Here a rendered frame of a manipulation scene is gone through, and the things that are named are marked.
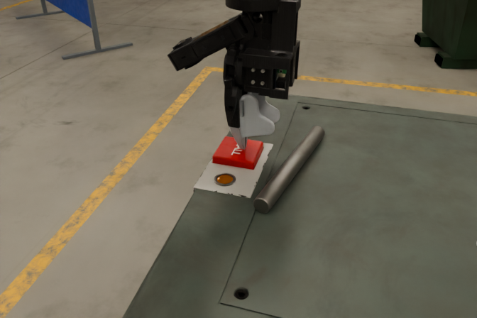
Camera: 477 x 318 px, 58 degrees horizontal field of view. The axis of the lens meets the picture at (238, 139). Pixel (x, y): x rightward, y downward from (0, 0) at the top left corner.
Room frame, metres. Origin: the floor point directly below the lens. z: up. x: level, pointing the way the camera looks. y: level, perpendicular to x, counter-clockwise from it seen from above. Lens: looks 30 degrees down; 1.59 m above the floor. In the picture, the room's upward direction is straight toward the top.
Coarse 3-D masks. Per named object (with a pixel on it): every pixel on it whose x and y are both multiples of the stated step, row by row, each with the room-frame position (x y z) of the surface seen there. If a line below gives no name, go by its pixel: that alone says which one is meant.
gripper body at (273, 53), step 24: (240, 0) 0.48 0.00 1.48; (264, 0) 0.48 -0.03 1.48; (288, 0) 0.49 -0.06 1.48; (264, 24) 0.50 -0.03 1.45; (288, 24) 0.48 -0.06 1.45; (240, 48) 0.50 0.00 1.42; (264, 48) 0.49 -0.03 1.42; (288, 48) 0.48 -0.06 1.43; (240, 72) 0.48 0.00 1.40; (264, 72) 0.48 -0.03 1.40; (288, 72) 0.46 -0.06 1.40
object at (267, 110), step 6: (258, 96) 0.53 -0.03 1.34; (264, 96) 0.53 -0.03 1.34; (258, 102) 0.53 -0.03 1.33; (264, 102) 0.53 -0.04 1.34; (264, 108) 0.52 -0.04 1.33; (270, 108) 0.52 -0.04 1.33; (276, 108) 0.52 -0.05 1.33; (264, 114) 0.52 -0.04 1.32; (270, 114) 0.52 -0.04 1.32; (276, 114) 0.52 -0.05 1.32; (270, 120) 0.52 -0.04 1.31; (276, 120) 0.52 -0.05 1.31; (246, 138) 0.52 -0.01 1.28; (246, 144) 0.52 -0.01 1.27
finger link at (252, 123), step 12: (252, 96) 0.49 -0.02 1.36; (240, 108) 0.49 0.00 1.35; (252, 108) 0.49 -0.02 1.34; (240, 120) 0.49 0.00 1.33; (252, 120) 0.49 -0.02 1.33; (264, 120) 0.49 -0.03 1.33; (240, 132) 0.49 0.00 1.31; (252, 132) 0.49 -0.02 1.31; (264, 132) 0.49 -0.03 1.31; (240, 144) 0.50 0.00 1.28
